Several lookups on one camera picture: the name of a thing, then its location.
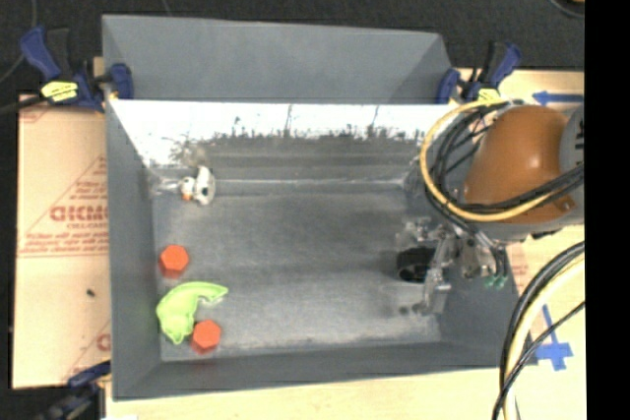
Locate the orange hexagonal block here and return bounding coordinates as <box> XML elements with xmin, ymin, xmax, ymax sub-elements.
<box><xmin>190</xmin><ymin>319</ymin><xmax>223</xmax><ymax>355</ymax></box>
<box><xmin>157</xmin><ymin>244</ymin><xmax>191</xmax><ymax>279</ymax></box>

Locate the grey metal bin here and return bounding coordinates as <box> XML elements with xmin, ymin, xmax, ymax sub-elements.
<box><xmin>100</xmin><ymin>13</ymin><xmax>523</xmax><ymax>402</ymax></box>

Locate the bright green curved toy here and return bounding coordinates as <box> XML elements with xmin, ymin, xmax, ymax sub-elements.
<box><xmin>155</xmin><ymin>280</ymin><xmax>230</xmax><ymax>346</ymax></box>

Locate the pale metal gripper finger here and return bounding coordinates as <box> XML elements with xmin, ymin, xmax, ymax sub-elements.
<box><xmin>396</xmin><ymin>219</ymin><xmax>445</xmax><ymax>246</ymax></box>
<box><xmin>420</xmin><ymin>267</ymin><xmax>453</xmax><ymax>315</ymax></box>

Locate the white toy animal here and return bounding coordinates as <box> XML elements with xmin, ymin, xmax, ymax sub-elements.
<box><xmin>177</xmin><ymin>164</ymin><xmax>218</xmax><ymax>207</ymax></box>

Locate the brown cardboard board red print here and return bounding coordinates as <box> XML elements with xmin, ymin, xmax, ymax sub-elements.
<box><xmin>12</xmin><ymin>93</ymin><xmax>113</xmax><ymax>390</ymax></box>

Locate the black ring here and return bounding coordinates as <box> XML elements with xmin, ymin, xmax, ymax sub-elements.
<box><xmin>396</xmin><ymin>247</ymin><xmax>436</xmax><ymax>284</ymax></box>

